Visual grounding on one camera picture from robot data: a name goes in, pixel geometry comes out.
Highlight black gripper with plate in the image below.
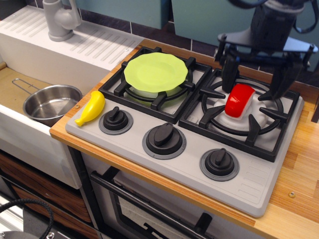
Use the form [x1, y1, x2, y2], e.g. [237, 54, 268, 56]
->
[215, 4, 319, 100]

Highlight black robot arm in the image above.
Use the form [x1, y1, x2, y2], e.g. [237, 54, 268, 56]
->
[215, 0, 319, 99]

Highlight red white salmon sushi toy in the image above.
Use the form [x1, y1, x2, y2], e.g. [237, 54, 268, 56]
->
[225, 84, 256, 120]

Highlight grey toy stove top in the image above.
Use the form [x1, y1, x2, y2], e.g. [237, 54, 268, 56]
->
[65, 47, 304, 217]

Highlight black right burner grate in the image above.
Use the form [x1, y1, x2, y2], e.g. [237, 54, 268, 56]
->
[178, 69, 302, 162]

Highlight green plastic plate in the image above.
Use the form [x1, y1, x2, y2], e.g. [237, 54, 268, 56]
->
[124, 52, 188, 93]

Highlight black right stove knob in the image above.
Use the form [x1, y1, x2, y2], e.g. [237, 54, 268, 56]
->
[199, 148, 239, 182]

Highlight black stove knob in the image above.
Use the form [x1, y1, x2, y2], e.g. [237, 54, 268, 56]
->
[142, 122, 186, 160]
[199, 148, 239, 182]
[99, 107, 134, 135]

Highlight black middle stove knob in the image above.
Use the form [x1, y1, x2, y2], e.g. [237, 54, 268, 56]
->
[142, 122, 186, 160]

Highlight black left stove knob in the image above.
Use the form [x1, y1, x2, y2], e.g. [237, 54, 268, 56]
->
[99, 107, 134, 135]

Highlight yellow toy banana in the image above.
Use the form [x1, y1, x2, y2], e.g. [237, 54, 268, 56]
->
[75, 91, 105, 126]

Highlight grey toy faucet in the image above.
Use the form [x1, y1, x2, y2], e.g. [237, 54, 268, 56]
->
[42, 0, 81, 42]

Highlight stainless steel pot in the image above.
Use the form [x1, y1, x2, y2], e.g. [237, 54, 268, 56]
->
[12, 78, 82, 127]

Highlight white toy sink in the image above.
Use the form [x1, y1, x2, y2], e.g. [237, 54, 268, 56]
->
[0, 6, 142, 189]

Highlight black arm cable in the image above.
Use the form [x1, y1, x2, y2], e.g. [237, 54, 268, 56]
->
[229, 0, 317, 34]

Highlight black oven door handle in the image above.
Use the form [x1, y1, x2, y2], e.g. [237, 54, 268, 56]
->
[90, 167, 212, 239]

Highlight black braided cable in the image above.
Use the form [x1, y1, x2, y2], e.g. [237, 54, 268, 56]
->
[0, 199, 54, 239]

